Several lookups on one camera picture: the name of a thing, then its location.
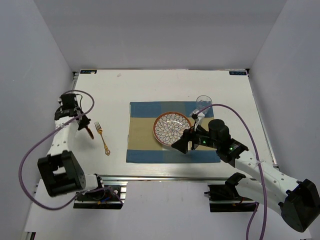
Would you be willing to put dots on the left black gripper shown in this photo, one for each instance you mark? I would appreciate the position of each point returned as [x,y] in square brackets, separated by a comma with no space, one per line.
[85,123]

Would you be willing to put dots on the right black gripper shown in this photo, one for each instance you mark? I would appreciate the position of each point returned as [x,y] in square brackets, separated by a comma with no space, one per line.
[189,134]

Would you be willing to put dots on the floral patterned ceramic bowl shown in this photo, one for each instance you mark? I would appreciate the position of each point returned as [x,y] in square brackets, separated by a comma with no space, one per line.
[169,127]

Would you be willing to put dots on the gold fork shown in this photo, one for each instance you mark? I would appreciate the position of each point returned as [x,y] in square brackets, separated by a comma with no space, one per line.
[100,132]

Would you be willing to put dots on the clear drinking glass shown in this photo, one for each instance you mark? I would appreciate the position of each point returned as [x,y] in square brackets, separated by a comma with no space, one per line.
[202,102]

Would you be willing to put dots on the blue beige white placemat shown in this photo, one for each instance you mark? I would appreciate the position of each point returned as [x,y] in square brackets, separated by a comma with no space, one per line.
[144,148]

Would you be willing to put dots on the gold knife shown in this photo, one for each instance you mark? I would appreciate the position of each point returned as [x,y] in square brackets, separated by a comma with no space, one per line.
[89,132]

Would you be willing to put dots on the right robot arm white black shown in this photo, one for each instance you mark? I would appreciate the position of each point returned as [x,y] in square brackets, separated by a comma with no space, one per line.
[297,202]

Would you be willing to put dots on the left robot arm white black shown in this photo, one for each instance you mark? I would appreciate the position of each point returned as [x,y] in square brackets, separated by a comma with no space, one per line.
[59,169]

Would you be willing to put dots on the left blue table label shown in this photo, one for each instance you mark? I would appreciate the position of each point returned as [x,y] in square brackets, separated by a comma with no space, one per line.
[88,71]

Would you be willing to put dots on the blue table label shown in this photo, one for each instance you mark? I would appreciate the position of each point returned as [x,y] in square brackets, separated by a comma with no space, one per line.
[88,71]
[238,73]

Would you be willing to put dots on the right blue table label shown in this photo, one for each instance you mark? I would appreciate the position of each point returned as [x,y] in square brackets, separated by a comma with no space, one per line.
[238,73]

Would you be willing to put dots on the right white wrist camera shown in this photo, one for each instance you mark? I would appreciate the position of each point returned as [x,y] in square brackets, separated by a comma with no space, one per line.
[198,119]

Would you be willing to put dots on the aluminium table front rail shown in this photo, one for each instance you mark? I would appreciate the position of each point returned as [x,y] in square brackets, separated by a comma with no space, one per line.
[160,178]

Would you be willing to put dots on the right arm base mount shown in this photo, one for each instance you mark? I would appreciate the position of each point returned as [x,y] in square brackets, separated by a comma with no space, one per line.
[224,198]

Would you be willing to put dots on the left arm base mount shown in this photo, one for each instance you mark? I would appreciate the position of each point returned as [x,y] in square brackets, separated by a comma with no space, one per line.
[111,197]

